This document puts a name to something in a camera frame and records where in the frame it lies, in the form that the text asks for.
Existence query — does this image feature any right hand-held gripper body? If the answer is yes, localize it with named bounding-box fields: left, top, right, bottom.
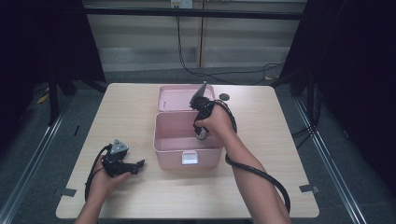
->
left=190, top=81, right=216, bottom=125

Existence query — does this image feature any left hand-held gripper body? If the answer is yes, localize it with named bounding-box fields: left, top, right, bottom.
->
left=102, top=139, right=140, bottom=178

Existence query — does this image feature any pink storage box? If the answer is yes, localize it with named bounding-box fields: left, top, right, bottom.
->
left=152, top=83, right=224, bottom=172

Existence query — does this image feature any person's right hand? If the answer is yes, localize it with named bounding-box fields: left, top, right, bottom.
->
left=195, top=105, right=237, bottom=143

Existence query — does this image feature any person's left hand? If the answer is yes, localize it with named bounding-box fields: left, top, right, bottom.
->
left=89, top=155, right=133, bottom=203

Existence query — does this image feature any grey tape piece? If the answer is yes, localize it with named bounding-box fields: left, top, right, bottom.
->
left=60, top=188, right=78, bottom=198
left=299, top=184, right=320, bottom=194

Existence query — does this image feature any black horizontal bar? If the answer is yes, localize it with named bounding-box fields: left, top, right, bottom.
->
left=83, top=7, right=307, bottom=21

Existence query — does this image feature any dark metal stand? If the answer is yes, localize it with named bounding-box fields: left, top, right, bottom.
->
left=306, top=71, right=322, bottom=129
left=48, top=71, right=78, bottom=127

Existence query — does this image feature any yellow floor scrap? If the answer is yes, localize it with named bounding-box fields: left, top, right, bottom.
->
left=35, top=93, right=50, bottom=105

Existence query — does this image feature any dark curtain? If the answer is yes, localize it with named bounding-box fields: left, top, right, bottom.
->
left=279, top=0, right=396, bottom=188
left=0, top=0, right=106, bottom=150

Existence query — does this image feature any black wall cable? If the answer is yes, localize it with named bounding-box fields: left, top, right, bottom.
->
left=176, top=6, right=286, bottom=86

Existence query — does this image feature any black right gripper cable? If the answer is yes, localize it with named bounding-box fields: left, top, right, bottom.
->
left=213, top=99, right=292, bottom=215

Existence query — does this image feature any silver floor rail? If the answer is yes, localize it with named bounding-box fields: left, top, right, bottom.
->
left=293, top=97, right=368, bottom=224
left=0, top=96, right=73, bottom=224

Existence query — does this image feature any black floor cable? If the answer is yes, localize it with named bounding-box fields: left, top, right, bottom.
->
left=291, top=124, right=316, bottom=149

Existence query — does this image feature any white wall socket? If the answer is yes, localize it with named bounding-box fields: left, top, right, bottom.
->
left=170, top=0, right=194, bottom=9

